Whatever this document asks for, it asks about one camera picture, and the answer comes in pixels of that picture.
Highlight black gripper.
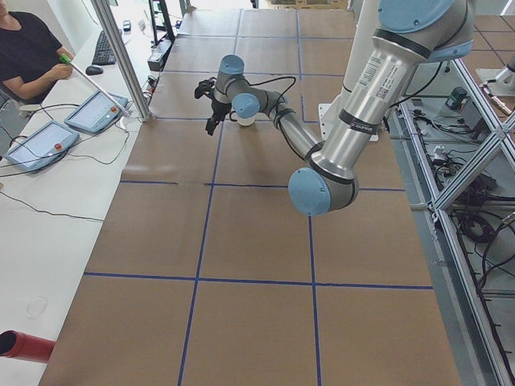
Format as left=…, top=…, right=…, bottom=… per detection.
left=205, top=100, right=232, bottom=131

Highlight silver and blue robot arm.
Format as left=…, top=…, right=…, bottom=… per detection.
left=194, top=1, right=476, bottom=216

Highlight far teach pendant tablet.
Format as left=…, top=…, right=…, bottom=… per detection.
left=64, top=91, right=122, bottom=134

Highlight teach pendant tablet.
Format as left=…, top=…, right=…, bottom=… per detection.
left=64, top=91, right=122, bottom=134
left=4, top=121, right=79, bottom=172

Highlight black keyboard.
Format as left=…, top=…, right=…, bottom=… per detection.
left=92, top=31, right=116, bottom=66

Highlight black computer mouse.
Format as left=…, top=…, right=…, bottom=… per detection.
left=85, top=64, right=104, bottom=76

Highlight brown paper table cover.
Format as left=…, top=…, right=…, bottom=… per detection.
left=41, top=10, right=460, bottom=385

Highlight near teach pendant tablet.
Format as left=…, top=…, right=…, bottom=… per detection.
left=4, top=121, right=79, bottom=172

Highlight person in black shirt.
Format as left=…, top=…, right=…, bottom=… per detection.
left=1, top=1, right=73, bottom=104

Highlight red cylinder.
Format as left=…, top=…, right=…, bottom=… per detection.
left=1, top=331, right=56, bottom=363

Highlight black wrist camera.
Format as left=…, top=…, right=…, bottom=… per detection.
left=194, top=78, right=216, bottom=100

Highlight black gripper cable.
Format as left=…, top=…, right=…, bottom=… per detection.
left=229, top=75, right=299, bottom=121

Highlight aluminium frame post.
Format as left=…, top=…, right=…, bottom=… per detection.
left=91, top=0, right=151, bottom=122

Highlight long stick with green handle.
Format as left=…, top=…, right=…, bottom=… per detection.
left=59, top=53, right=131, bottom=117

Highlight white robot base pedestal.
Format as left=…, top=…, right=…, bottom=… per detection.
left=318, top=0, right=380, bottom=140

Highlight aluminium frame rail structure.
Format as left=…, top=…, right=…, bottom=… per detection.
left=391, top=60, right=514, bottom=385

